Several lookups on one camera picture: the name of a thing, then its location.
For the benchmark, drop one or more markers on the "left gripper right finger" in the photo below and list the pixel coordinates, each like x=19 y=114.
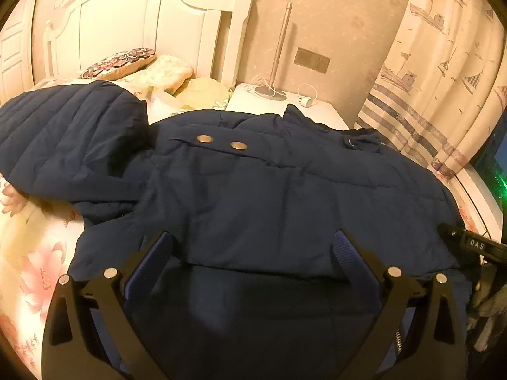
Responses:
x=417 y=331

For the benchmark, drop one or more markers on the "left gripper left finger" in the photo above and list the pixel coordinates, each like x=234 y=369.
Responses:
x=89 y=333

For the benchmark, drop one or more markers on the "navy blue puffer jacket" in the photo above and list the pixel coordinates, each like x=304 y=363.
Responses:
x=253 y=203

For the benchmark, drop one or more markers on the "white window ledge cabinet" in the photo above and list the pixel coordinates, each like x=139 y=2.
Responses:
x=480 y=205

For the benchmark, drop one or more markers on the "sailboat print curtain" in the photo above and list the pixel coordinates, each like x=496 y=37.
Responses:
x=442 y=87

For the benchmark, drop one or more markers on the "slim metal desk lamp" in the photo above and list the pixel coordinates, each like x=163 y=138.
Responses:
x=267 y=88

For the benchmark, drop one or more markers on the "white nightstand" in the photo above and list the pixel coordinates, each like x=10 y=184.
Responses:
x=244 y=99

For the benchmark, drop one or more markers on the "embroidered round cushion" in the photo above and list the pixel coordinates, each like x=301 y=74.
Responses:
x=120 y=64

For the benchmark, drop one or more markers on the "pale yellow pillow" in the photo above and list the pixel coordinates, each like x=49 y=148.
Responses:
x=166 y=73

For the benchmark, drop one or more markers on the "white wardrobe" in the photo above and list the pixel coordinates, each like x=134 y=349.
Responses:
x=16 y=51

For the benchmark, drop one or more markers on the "white wooden headboard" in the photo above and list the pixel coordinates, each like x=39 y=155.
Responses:
x=187 y=29

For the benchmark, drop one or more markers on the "white charger with cable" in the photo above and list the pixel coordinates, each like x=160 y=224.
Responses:
x=307 y=95

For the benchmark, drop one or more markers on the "wall socket panel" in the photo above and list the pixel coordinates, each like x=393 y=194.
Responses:
x=311 y=60

